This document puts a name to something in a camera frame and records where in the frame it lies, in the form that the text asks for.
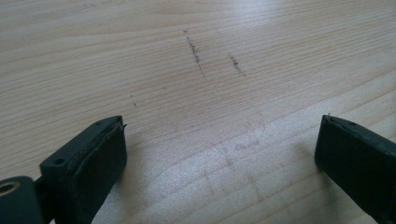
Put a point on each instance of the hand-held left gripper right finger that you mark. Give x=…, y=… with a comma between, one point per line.
x=358, y=155

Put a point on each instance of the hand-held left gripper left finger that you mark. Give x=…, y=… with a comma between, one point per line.
x=87, y=168

